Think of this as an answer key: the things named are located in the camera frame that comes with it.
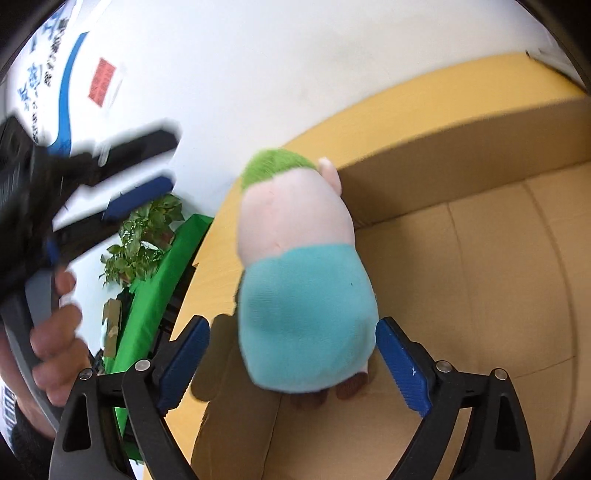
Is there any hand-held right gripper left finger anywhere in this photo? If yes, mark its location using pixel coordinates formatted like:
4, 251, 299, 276
48, 315, 211, 480

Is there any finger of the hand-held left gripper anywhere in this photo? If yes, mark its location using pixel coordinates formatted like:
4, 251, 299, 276
90, 121, 182, 185
52, 175, 175, 269

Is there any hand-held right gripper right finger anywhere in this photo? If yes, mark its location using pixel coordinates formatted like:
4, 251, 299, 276
375, 316, 536, 480

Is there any brown cardboard box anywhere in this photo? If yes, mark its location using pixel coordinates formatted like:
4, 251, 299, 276
189, 99, 591, 480

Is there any pig plush toy green hat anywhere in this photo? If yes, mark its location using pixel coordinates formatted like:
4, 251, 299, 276
235, 148, 380, 411

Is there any person's left forearm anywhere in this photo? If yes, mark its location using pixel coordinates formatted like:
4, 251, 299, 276
0, 342, 58, 462

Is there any person's left hand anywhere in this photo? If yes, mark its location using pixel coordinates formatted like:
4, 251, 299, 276
30, 269, 92, 408

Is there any green potted plant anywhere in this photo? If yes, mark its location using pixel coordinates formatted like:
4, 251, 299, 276
99, 194, 185, 288

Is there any red square sticker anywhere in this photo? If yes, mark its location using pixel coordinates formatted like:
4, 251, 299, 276
87, 58, 116, 105

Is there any small brown cardboard scrap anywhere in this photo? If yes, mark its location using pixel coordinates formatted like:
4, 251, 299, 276
100, 299, 123, 359

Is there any white and blue wall poster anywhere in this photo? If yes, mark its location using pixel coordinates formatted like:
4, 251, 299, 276
7, 0, 130, 158

